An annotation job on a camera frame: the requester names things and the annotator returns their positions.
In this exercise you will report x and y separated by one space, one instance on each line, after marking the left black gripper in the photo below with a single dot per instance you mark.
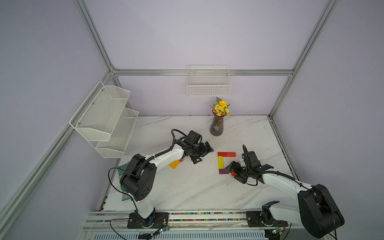
204 152

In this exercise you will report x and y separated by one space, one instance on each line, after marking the white wire wall basket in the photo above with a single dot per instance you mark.
209 80

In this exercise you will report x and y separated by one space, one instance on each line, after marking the upper white mesh shelf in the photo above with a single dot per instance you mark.
96 119

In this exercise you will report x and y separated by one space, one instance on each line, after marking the light red block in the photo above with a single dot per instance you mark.
231 154

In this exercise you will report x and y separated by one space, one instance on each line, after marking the lime yellow long block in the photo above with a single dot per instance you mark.
221 162

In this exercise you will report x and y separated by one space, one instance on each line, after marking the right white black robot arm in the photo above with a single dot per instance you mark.
314 207

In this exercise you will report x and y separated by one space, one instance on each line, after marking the lower white mesh shelf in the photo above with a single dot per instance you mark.
116 146

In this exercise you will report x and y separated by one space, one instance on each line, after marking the dark purple block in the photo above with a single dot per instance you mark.
224 172

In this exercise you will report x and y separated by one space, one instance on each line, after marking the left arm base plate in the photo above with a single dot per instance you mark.
147 221

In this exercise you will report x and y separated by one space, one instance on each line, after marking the orange block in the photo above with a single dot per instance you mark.
174 164

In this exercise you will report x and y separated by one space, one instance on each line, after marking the white mesh shelf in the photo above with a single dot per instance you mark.
96 119
116 146

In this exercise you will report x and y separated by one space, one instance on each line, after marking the aluminium front rail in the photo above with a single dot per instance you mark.
124 221

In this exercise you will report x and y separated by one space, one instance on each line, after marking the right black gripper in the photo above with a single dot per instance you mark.
237 165

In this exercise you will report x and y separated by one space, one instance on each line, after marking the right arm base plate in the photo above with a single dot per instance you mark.
258 219

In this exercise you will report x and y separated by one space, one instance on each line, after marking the yellow flower bouquet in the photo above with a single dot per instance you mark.
220 108

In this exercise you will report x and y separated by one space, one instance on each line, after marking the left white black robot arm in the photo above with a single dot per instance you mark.
139 176

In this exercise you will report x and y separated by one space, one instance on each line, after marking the dark glass vase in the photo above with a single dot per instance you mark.
217 126

